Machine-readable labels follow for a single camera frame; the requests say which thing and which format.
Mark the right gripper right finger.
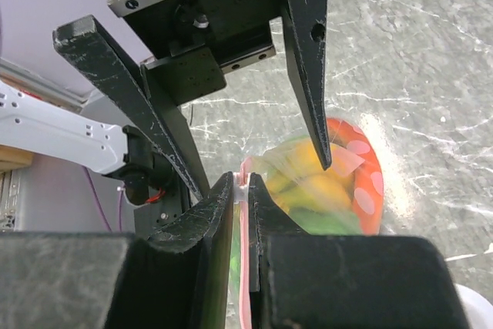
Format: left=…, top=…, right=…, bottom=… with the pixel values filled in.
left=248, top=174, right=469, bottom=328

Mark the fake yellow banana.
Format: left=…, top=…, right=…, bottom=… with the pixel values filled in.
left=265, top=139, right=354, bottom=213

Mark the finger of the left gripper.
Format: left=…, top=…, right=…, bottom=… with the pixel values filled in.
left=281, top=0, right=332, bottom=169

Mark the clear zip bag pink slider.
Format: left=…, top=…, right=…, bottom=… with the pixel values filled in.
left=226, top=116, right=386, bottom=329

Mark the cardboard box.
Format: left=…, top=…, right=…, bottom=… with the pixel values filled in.
left=0, top=145, right=34, bottom=173

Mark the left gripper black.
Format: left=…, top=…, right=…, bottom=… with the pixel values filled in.
left=52, top=0, right=280, bottom=200

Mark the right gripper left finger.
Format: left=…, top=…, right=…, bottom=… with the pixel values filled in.
left=1, top=173, right=234, bottom=328

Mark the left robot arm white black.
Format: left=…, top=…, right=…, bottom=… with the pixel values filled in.
left=1, top=0, right=331, bottom=205

